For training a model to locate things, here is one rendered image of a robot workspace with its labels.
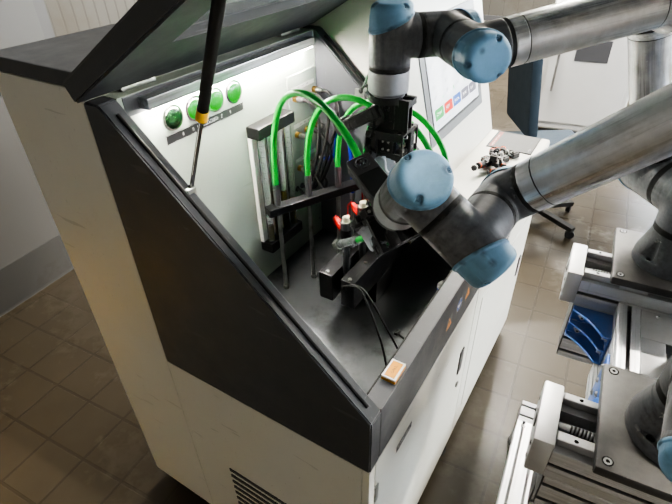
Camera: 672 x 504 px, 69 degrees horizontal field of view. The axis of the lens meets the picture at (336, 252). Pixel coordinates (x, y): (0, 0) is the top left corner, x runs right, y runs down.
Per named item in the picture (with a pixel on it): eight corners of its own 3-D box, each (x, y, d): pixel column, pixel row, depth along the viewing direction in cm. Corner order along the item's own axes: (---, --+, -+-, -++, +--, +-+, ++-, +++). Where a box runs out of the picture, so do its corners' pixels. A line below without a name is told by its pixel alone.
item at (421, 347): (379, 458, 101) (381, 410, 92) (360, 448, 103) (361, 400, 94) (478, 290, 144) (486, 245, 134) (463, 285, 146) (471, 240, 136)
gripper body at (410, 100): (400, 166, 94) (404, 103, 87) (360, 156, 97) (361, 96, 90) (417, 151, 99) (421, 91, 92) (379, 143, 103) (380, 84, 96)
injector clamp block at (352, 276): (353, 330, 126) (353, 283, 117) (321, 316, 130) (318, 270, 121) (410, 260, 149) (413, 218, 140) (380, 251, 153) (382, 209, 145)
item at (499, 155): (500, 183, 157) (503, 167, 153) (468, 175, 161) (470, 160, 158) (519, 156, 172) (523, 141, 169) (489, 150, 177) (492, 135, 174)
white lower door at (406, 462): (371, 600, 140) (378, 467, 100) (364, 596, 141) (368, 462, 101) (453, 429, 184) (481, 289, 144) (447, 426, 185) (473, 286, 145)
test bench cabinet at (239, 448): (364, 622, 144) (369, 475, 98) (217, 518, 170) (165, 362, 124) (451, 439, 193) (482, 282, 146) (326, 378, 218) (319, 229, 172)
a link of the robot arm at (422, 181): (431, 223, 58) (381, 172, 59) (407, 240, 69) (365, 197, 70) (474, 180, 60) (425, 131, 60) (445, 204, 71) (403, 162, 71)
